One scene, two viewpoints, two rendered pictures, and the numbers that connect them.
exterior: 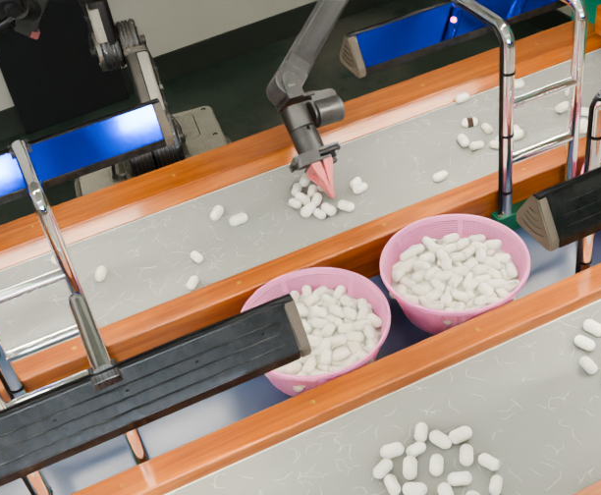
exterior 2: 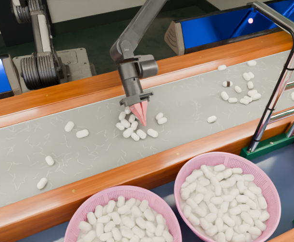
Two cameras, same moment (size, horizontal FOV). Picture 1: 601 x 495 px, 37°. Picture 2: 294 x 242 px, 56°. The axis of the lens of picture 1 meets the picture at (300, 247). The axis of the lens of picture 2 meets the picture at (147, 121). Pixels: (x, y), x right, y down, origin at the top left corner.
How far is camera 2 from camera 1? 0.97 m
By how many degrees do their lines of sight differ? 8
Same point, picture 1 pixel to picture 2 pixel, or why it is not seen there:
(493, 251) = (248, 182)
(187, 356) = not seen: outside the picture
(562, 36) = (275, 39)
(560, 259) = (284, 187)
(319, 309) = (128, 222)
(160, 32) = (71, 9)
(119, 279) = not seen: outside the picture
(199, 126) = (78, 58)
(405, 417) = not seen: outside the picture
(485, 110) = (235, 77)
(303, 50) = (137, 27)
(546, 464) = not seen: outside the picture
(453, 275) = (224, 202)
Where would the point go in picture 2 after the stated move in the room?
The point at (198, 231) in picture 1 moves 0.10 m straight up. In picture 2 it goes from (55, 138) to (47, 115)
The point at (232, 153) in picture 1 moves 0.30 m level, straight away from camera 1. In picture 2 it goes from (85, 85) to (84, 41)
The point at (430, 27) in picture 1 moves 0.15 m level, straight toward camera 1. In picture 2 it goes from (234, 24) to (242, 59)
